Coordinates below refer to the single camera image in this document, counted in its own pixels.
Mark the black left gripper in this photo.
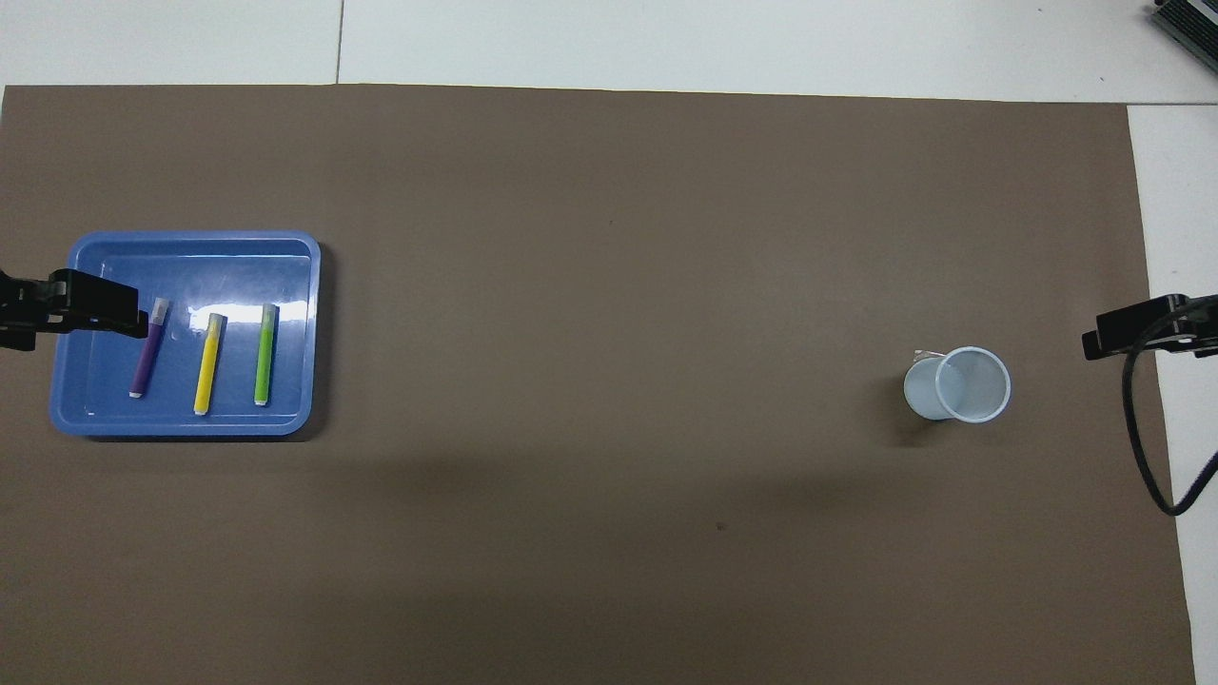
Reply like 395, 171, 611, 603
0, 270, 151, 351

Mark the grey ribbed device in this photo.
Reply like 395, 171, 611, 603
1149, 0, 1218, 60

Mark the blue plastic tray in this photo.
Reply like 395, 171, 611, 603
49, 230, 322, 437

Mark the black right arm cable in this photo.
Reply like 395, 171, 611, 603
1122, 295, 1218, 518

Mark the translucent plastic cup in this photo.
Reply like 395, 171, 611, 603
904, 346, 1012, 423

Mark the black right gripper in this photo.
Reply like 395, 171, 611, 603
1082, 294, 1218, 361

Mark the green marker pen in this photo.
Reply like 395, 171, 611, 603
254, 303, 280, 407

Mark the brown table mat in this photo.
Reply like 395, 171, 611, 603
0, 84, 1196, 685

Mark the yellow marker pen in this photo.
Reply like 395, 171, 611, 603
194, 313, 227, 416

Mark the purple marker pen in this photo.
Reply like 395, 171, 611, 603
130, 298, 170, 399

